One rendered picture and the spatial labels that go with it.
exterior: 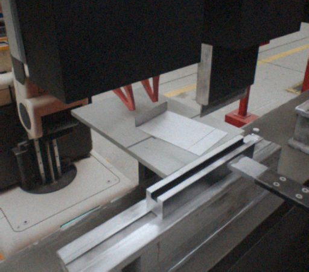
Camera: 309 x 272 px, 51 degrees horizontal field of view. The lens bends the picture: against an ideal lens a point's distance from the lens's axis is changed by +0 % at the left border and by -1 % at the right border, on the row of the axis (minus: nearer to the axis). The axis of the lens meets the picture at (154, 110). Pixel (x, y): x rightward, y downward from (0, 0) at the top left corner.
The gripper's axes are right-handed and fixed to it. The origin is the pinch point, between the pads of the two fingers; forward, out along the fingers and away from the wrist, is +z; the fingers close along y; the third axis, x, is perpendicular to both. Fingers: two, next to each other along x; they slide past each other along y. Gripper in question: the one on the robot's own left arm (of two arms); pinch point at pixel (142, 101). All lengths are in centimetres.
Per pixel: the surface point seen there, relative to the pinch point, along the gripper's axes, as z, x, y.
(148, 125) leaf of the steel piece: 4.1, -3.4, -3.0
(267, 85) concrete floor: 31, 149, 260
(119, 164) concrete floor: 37, 140, 65
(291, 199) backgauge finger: 16.4, -25.6, -2.1
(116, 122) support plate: 1.9, 0.8, -6.3
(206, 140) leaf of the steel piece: 8.9, -12.0, 0.7
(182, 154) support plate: 9.0, -11.7, -4.5
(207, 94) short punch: 1.3, -21.4, -5.8
